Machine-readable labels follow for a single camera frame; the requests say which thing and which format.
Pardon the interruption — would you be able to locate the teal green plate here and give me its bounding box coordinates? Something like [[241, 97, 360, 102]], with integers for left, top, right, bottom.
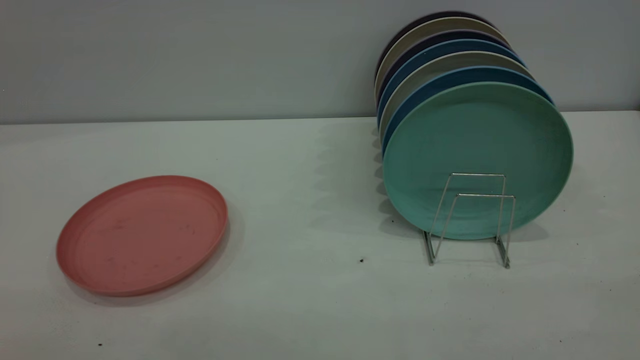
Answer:
[[382, 81, 574, 241]]

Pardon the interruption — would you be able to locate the dark purple plate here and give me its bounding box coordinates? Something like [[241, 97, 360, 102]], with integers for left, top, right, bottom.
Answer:
[[375, 11, 498, 81]]

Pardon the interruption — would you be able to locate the blue plate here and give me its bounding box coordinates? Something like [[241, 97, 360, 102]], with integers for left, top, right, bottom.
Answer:
[[381, 66, 556, 156], [376, 39, 526, 126]]

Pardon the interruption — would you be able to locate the grey beige plate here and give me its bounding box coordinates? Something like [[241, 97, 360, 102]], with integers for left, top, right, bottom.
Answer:
[[378, 51, 535, 141]]

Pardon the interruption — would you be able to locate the wire plate rack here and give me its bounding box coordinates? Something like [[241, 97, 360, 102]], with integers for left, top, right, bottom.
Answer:
[[422, 172, 517, 269]]

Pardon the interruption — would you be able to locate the pink plastic plate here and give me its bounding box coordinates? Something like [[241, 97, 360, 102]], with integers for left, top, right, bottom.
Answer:
[[56, 175, 229, 297]]

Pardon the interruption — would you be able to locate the cream beige plate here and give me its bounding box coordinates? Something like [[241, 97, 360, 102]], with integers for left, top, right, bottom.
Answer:
[[374, 17, 511, 101]]

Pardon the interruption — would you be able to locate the dark navy plate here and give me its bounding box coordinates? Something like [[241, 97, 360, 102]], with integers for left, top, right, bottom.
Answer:
[[376, 30, 511, 101]]

